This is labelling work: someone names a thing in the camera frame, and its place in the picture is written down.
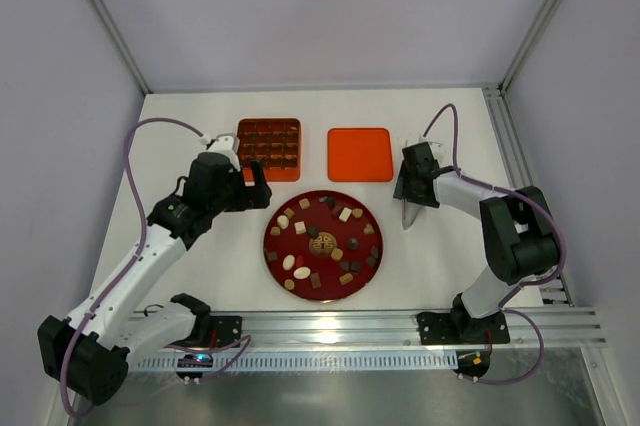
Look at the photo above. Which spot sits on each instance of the cream round chocolate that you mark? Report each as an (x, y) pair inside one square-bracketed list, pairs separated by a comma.
[(283, 221)]

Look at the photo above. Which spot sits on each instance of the white square chocolate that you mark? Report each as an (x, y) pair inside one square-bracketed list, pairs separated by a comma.
[(344, 215)]

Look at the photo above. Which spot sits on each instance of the tan bar chocolate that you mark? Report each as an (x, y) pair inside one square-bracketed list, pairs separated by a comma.
[(346, 278)]

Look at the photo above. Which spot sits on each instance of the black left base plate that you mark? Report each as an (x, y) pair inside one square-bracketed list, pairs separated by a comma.
[(224, 330)]

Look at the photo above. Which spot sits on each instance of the orange box lid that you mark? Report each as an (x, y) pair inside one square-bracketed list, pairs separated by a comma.
[(359, 155)]

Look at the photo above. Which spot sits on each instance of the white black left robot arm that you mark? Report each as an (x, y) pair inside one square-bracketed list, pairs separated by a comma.
[(91, 350)]

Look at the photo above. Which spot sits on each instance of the aluminium mounting rail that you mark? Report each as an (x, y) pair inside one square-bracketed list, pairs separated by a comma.
[(572, 327)]

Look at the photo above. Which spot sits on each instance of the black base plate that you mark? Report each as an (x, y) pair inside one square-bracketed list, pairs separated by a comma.
[(456, 328), (224, 330)]

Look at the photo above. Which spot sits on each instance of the tan heart chocolate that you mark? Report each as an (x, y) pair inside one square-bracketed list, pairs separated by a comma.
[(369, 229)]

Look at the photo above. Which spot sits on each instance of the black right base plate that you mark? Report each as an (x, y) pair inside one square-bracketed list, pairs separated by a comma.
[(456, 328)]

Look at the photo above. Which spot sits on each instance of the cream cube chocolate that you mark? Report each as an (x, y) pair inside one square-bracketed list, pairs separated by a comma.
[(300, 227)]

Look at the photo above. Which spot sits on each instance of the brown rectangular chocolate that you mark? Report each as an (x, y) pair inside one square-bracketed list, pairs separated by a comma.
[(315, 281)]

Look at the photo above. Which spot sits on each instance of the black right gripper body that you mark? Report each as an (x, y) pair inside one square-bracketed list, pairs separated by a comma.
[(415, 189)]

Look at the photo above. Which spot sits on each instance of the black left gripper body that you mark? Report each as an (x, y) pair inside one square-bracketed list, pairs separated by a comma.
[(248, 191)]

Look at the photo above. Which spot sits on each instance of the round red plate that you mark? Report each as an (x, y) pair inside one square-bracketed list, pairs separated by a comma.
[(324, 233)]

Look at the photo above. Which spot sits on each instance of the white oval chocolate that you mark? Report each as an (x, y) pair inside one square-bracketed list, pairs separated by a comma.
[(301, 273)]

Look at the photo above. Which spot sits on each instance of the orange compartment chocolate box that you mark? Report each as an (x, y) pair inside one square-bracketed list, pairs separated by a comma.
[(275, 142)]

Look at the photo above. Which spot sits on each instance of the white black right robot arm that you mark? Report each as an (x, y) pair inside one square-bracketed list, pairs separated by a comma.
[(518, 237)]

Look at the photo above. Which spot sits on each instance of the tan scalloped round chocolate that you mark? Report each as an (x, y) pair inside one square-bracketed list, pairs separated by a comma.
[(336, 254)]

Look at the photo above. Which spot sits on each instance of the grey perforated cable tray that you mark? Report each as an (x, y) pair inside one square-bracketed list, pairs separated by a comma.
[(301, 361)]

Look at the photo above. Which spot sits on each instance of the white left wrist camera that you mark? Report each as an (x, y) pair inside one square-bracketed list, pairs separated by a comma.
[(226, 145)]

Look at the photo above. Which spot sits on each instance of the dark flower chocolate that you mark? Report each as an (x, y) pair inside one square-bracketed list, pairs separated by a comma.
[(352, 244)]

